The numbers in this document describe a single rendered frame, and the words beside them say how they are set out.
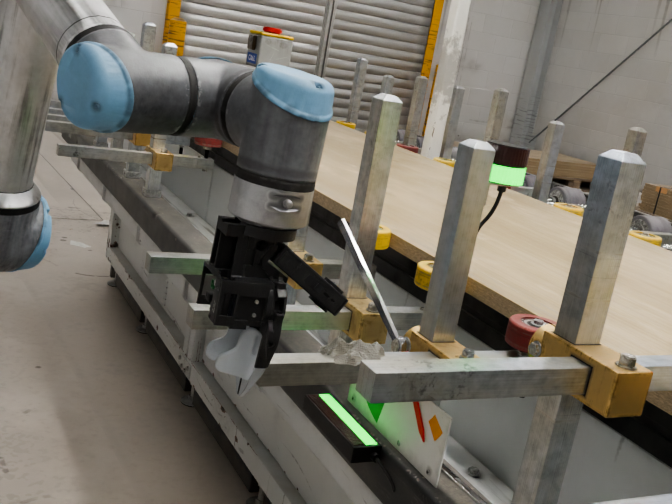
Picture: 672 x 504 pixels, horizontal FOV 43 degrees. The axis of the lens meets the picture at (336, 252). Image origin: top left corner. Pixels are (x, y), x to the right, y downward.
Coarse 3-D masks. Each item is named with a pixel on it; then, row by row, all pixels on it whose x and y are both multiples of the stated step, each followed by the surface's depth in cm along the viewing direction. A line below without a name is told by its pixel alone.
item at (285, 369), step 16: (400, 352) 112; (416, 352) 113; (480, 352) 117; (496, 352) 118; (512, 352) 120; (272, 368) 101; (288, 368) 102; (304, 368) 103; (320, 368) 104; (336, 368) 105; (352, 368) 106; (256, 384) 101; (272, 384) 102; (288, 384) 103; (304, 384) 104; (320, 384) 105
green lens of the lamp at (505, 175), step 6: (492, 168) 111; (498, 168) 111; (504, 168) 111; (510, 168) 111; (516, 168) 111; (492, 174) 111; (498, 174) 111; (504, 174) 111; (510, 174) 111; (516, 174) 111; (522, 174) 112; (492, 180) 111; (498, 180) 111; (504, 180) 111; (510, 180) 111; (516, 180) 111; (522, 180) 112
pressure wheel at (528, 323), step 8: (512, 320) 118; (520, 320) 119; (528, 320) 120; (536, 320) 119; (544, 320) 121; (552, 320) 122; (512, 328) 118; (520, 328) 117; (528, 328) 116; (536, 328) 117; (512, 336) 118; (520, 336) 117; (528, 336) 116; (512, 344) 118; (520, 344) 117; (528, 344) 116
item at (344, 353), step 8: (328, 344) 107; (336, 344) 106; (344, 344) 107; (352, 344) 107; (360, 344) 107; (368, 344) 107; (376, 344) 109; (320, 352) 106; (328, 352) 106; (336, 352) 106; (344, 352) 106; (352, 352) 105; (360, 352) 106; (368, 352) 107; (376, 352) 107; (384, 352) 109; (336, 360) 104; (344, 360) 104; (352, 360) 104; (360, 360) 104
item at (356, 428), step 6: (324, 396) 133; (330, 396) 134; (330, 402) 132; (336, 402) 132; (336, 408) 130; (342, 408) 130; (342, 414) 128; (348, 414) 128; (348, 420) 126; (354, 420) 127; (354, 426) 125; (360, 426) 125; (354, 432) 123; (360, 432) 123; (366, 432) 124; (360, 438) 122; (366, 438) 122; (372, 438) 122; (366, 444) 120; (372, 444) 121
